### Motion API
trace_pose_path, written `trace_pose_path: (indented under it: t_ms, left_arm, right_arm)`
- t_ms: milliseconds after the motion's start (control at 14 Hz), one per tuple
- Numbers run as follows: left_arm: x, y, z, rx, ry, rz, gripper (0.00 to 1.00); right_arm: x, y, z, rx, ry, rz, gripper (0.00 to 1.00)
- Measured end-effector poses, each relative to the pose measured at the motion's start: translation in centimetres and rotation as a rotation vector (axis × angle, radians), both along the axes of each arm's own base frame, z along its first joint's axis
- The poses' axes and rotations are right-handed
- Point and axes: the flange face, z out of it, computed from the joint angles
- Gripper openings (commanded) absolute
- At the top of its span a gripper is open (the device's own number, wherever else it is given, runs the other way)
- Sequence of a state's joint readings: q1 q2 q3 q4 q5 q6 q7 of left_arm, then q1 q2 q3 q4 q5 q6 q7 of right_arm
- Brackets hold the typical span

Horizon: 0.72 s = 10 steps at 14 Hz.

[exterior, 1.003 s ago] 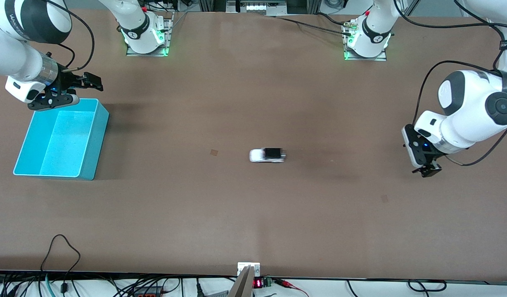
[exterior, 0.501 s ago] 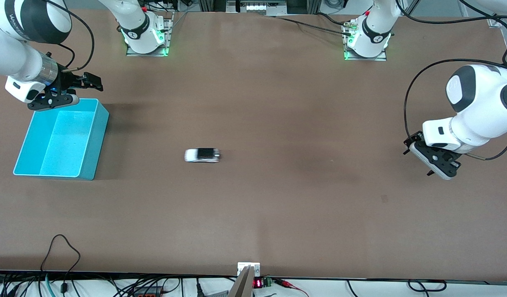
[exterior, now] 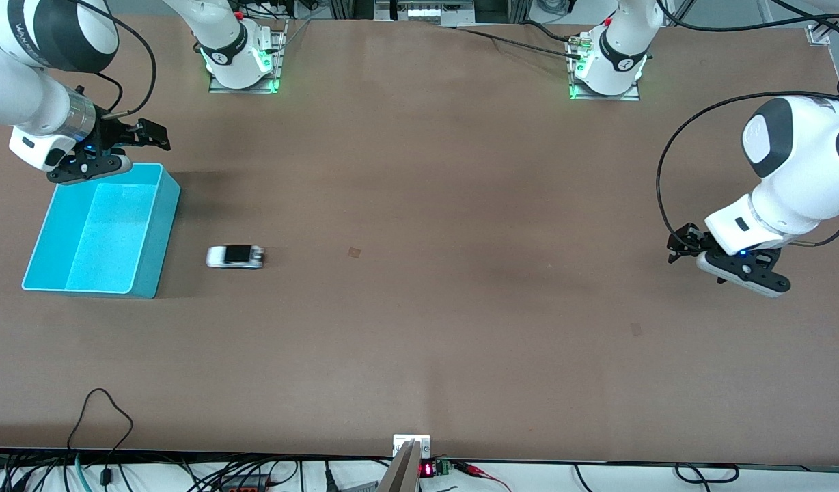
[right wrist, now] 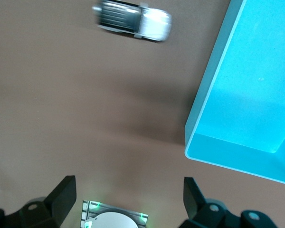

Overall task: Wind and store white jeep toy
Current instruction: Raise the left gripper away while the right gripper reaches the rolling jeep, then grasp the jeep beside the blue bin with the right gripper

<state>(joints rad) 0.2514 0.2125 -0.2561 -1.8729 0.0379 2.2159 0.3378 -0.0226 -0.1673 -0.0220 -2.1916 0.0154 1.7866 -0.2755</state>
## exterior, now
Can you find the grey camera mount bar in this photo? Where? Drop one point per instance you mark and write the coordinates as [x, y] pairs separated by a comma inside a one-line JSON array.
[[400, 471]]

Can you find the cyan plastic bin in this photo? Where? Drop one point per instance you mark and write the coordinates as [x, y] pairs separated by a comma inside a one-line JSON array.
[[105, 232]]

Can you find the white mount bracket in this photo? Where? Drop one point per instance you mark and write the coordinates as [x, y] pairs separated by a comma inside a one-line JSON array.
[[424, 445]]

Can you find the orange black power strip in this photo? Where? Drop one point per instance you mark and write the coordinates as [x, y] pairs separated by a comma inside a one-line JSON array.
[[245, 486]]

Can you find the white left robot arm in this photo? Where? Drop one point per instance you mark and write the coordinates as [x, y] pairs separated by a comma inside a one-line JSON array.
[[802, 164]]

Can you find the aluminium frame profile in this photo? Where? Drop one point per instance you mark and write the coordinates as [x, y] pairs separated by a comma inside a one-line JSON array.
[[817, 34]]

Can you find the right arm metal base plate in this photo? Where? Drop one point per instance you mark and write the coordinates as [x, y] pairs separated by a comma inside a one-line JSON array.
[[281, 61]]

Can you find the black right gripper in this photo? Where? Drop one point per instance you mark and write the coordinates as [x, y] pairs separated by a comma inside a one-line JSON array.
[[113, 132]]

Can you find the white toy jeep black roof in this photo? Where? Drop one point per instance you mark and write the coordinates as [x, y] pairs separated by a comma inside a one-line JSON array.
[[235, 256]]

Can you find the red digit display module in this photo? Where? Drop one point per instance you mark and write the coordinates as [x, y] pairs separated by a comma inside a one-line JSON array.
[[428, 469]]

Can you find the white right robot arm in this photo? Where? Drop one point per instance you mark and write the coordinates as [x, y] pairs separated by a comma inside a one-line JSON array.
[[23, 96]]

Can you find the silver box white ports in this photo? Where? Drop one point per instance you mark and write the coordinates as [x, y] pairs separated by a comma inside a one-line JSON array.
[[426, 12]]

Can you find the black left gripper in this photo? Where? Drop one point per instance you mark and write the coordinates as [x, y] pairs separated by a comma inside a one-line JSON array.
[[690, 240]]

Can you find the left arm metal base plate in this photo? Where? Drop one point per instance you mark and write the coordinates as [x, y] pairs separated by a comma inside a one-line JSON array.
[[624, 98]]

